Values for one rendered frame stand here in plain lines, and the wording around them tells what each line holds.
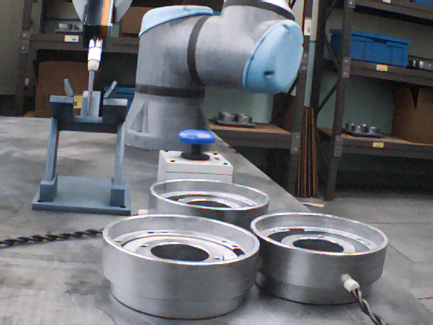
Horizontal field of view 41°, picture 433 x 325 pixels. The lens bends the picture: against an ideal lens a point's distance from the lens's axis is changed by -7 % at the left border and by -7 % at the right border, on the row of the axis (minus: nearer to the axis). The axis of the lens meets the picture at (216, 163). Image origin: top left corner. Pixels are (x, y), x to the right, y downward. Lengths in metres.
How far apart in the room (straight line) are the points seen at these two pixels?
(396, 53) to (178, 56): 3.63
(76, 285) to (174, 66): 0.59
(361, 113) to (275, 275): 4.54
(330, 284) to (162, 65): 0.61
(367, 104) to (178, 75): 4.05
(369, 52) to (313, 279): 4.01
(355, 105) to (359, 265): 4.50
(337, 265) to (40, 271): 0.21
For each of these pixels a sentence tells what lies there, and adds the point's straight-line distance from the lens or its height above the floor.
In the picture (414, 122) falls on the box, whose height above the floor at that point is 0.60.
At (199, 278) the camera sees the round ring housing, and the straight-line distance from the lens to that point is 0.36.
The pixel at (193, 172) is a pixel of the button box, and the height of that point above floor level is 0.84.
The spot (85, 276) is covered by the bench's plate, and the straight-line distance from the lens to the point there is 0.44.
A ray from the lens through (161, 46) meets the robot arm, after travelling 0.96.
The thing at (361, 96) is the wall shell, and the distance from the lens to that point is 4.92.
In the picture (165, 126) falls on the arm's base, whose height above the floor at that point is 0.84.
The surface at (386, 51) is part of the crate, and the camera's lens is 4.45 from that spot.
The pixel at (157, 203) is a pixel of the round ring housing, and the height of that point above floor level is 0.83.
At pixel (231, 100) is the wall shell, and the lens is 4.58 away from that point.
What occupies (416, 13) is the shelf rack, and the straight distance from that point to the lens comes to 4.47.
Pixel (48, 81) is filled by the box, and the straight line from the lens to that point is 3.94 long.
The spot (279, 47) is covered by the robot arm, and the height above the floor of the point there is 0.98.
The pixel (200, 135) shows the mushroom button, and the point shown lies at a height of 0.87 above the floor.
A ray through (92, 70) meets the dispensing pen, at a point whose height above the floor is 0.94.
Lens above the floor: 0.96
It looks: 11 degrees down
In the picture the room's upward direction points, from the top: 5 degrees clockwise
